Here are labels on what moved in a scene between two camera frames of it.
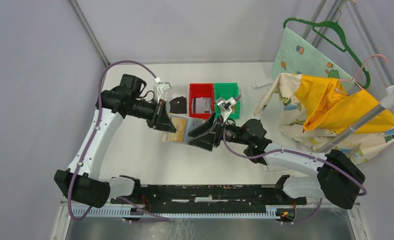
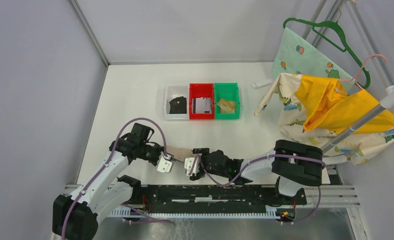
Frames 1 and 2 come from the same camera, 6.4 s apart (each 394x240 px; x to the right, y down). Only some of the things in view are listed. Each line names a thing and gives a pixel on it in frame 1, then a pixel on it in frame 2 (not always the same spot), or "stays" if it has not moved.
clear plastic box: x=261 y=83 stays
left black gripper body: x=151 y=121 -> x=150 y=153
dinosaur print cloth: x=284 y=92 stays
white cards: x=201 y=105 stays
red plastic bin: x=201 y=90 stays
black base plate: x=246 y=195 stays
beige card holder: x=182 y=125 -> x=180 y=153
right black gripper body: x=219 y=134 -> x=205 y=152
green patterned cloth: x=295 y=53 stays
